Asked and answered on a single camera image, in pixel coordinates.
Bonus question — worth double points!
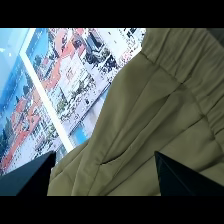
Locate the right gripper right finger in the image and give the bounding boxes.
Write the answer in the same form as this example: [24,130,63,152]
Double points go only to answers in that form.
[154,150,224,197]

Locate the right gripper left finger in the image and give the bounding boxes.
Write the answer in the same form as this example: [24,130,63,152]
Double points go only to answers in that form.
[0,150,57,197]

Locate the brown trousers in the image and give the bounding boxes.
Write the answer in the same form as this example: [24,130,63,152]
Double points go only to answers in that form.
[46,27,224,197]

